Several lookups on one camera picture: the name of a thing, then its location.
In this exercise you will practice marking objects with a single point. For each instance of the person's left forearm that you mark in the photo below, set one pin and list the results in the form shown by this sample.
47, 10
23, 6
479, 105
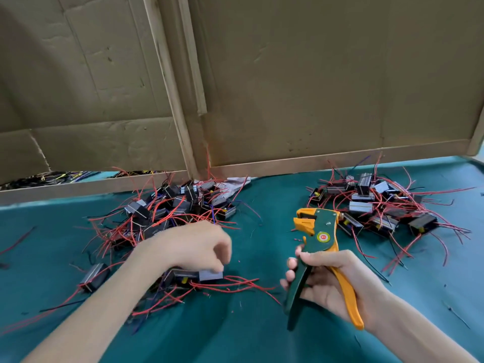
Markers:
91, 317

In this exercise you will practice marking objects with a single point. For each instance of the thin wooden strip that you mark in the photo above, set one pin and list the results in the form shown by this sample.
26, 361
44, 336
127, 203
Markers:
193, 56

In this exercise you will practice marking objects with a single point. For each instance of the creased brown cardboard panel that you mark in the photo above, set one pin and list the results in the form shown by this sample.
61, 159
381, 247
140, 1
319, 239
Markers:
75, 71

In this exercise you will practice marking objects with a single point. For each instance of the person's left hand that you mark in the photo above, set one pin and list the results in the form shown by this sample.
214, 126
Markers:
189, 249

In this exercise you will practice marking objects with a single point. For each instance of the short wooden bottom rail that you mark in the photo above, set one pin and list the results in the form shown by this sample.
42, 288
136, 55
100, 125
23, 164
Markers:
75, 190

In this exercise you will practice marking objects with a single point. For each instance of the wooden corner post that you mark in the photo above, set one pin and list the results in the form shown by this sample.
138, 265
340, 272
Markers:
476, 132

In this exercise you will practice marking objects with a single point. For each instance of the person's right hand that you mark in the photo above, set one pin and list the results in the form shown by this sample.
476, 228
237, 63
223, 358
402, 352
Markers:
348, 287

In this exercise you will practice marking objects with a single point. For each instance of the wide wooden post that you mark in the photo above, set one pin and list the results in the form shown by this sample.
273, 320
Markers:
170, 87

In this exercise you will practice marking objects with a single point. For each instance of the person's right forearm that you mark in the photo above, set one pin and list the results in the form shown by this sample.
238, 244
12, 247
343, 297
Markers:
423, 336

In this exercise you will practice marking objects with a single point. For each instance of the long wooden bottom rail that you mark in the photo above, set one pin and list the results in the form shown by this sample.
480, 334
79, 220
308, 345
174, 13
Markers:
340, 158

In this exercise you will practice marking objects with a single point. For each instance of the smooth brown cardboard panel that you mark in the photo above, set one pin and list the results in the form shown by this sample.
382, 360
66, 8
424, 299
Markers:
340, 71

